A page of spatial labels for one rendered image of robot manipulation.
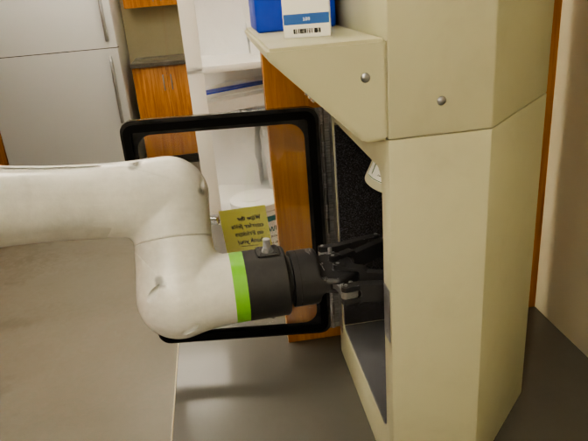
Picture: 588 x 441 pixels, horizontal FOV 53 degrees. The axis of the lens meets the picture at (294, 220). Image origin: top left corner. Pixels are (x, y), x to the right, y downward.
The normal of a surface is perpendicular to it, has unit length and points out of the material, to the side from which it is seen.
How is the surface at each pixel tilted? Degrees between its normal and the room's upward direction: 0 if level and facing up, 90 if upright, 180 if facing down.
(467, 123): 90
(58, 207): 83
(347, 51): 90
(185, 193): 69
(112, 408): 0
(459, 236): 90
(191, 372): 0
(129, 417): 0
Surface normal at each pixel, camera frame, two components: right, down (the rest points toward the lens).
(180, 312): 0.15, 0.22
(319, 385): -0.07, -0.92
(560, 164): -0.99, 0.12
